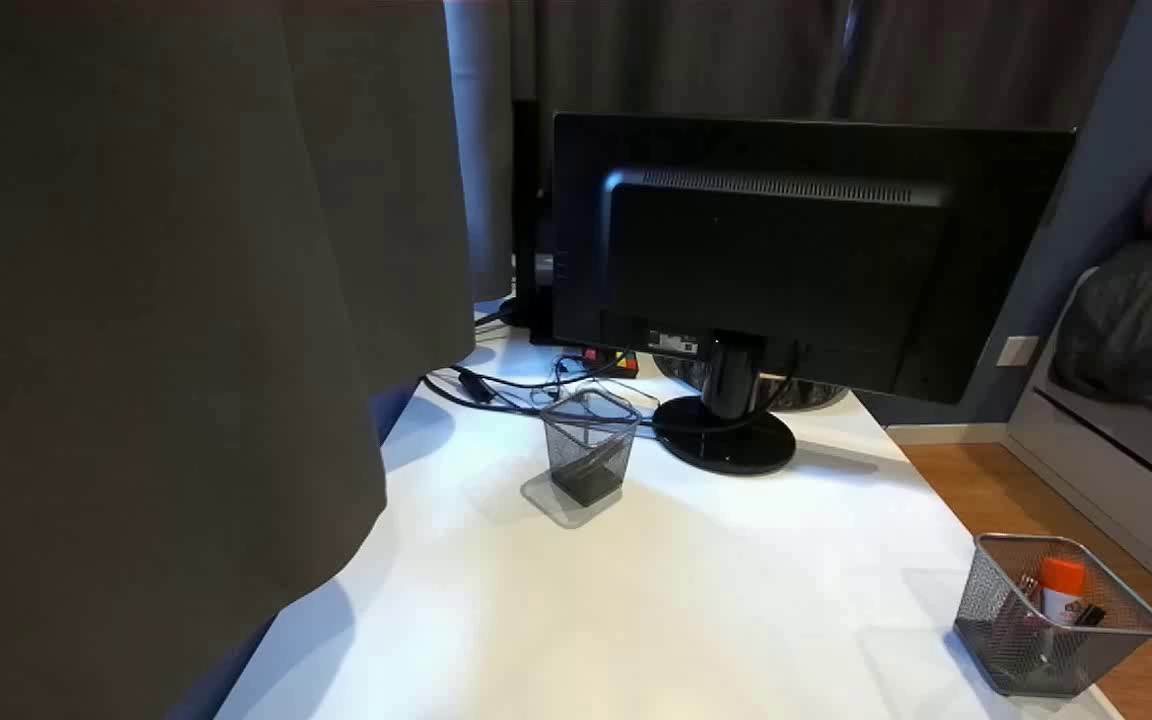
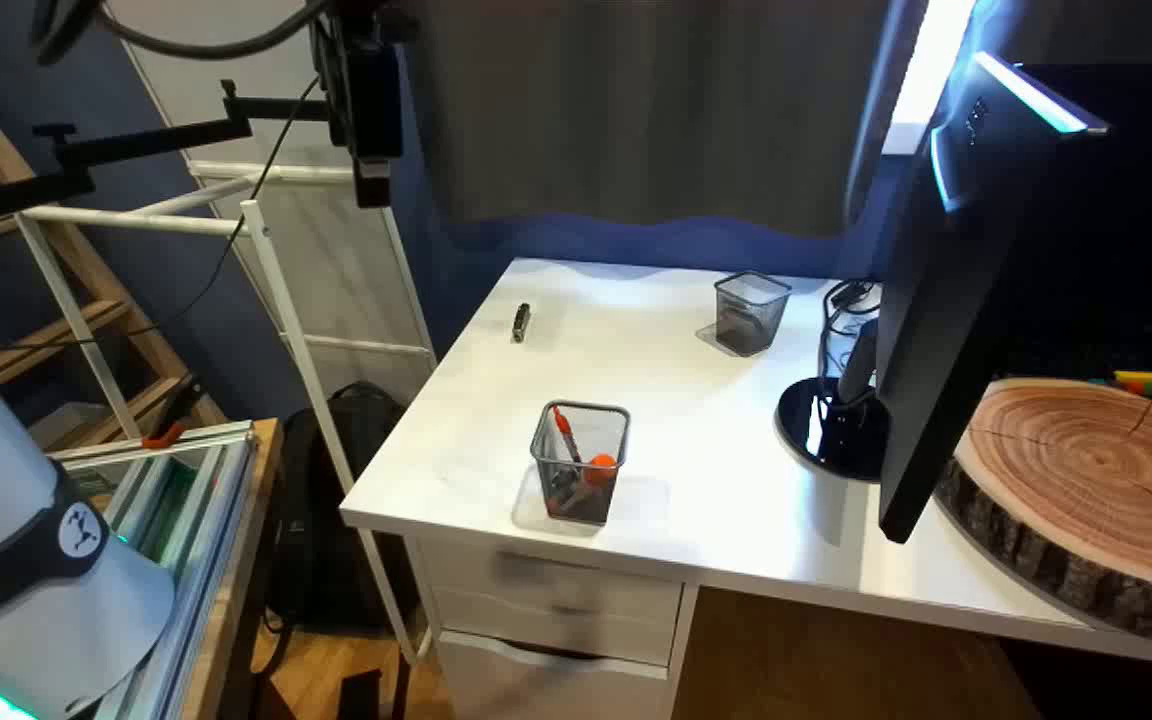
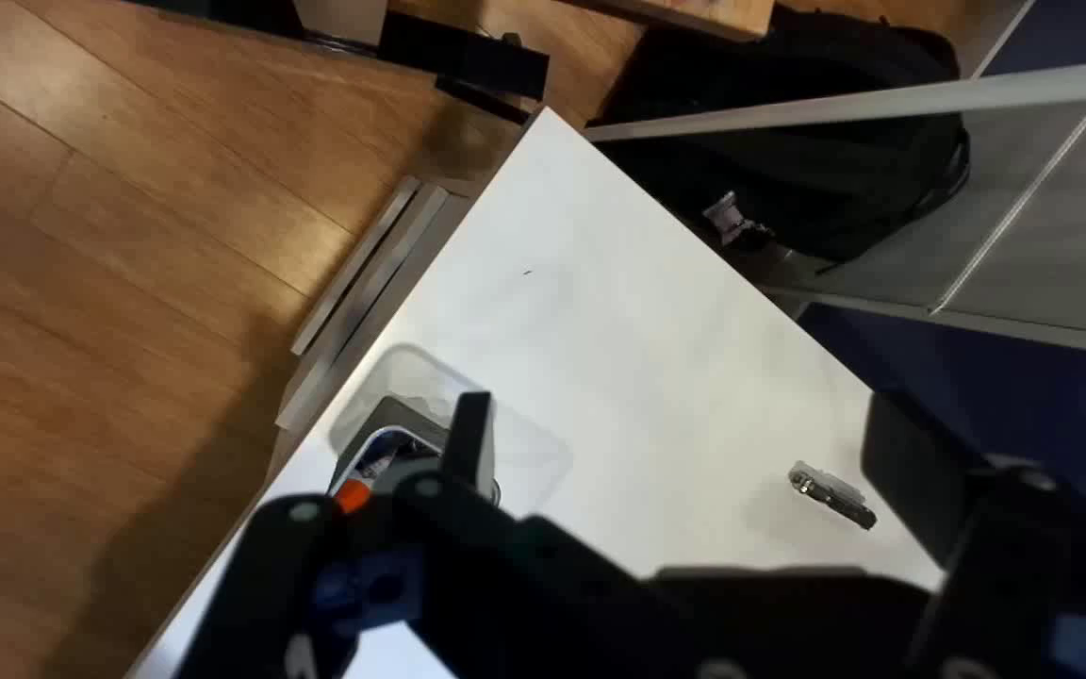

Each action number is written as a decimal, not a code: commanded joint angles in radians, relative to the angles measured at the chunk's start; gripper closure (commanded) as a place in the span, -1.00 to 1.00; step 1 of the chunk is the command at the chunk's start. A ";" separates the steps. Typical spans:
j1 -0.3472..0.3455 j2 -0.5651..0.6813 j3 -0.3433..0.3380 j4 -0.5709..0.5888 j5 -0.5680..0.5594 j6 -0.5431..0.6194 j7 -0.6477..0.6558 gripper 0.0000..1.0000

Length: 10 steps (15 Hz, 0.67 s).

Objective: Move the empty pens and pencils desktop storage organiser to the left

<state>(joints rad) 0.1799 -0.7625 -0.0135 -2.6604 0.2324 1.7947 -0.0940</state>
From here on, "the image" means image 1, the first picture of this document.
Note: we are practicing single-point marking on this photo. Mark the power strip red yellow switches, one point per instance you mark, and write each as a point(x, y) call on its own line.
point(614, 362)

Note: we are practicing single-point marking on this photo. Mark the white wall outlet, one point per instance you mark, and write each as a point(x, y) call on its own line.
point(1016, 348)

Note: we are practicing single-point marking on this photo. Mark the dark grey cloth panel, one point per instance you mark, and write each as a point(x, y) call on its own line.
point(137, 334)

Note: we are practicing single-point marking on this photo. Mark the orange capped marker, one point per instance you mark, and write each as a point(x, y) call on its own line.
point(1063, 583)

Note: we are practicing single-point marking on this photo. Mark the filled black mesh organiser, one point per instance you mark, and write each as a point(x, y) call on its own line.
point(1002, 642)

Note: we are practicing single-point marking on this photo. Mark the black computer monitor with stand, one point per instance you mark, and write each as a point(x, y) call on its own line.
point(789, 253)

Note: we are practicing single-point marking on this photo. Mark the white bed frame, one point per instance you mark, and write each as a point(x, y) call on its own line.
point(1108, 483)

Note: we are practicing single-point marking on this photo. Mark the grey bedding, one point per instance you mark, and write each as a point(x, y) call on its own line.
point(1138, 334)

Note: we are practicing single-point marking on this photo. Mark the black device behind monitor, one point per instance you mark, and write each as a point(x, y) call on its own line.
point(533, 202)

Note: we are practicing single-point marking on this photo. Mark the black mesh organiser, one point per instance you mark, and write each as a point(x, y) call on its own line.
point(587, 461)
point(1002, 642)

